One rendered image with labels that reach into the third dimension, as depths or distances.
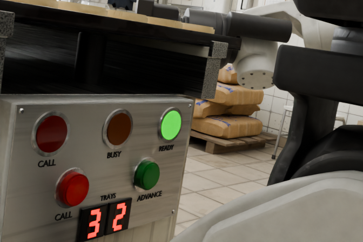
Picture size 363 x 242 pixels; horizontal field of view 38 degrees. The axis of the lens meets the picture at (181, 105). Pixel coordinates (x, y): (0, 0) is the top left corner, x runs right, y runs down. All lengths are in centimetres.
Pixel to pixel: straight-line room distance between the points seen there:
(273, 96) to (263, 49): 419
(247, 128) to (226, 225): 413
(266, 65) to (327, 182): 50
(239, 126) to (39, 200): 392
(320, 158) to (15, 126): 23
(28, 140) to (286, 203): 22
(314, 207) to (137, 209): 28
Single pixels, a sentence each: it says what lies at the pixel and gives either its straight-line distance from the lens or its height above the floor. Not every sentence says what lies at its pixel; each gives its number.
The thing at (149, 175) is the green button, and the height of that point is 76.
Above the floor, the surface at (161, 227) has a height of 67.
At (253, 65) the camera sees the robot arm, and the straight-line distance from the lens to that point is 80.
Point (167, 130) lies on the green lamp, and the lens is 56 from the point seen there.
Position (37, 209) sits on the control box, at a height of 75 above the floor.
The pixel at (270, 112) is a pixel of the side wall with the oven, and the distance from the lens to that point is 501.
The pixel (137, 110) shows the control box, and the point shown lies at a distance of 52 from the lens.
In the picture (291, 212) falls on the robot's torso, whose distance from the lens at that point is 32.
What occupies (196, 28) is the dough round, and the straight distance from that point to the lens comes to 63.
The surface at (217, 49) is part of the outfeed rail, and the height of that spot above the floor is 90.
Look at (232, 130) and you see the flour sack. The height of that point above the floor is 19.
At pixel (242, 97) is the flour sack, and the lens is 433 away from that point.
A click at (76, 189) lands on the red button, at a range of 48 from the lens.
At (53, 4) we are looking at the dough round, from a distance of 46.
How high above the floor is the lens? 91
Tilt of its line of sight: 8 degrees down
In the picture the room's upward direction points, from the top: 9 degrees clockwise
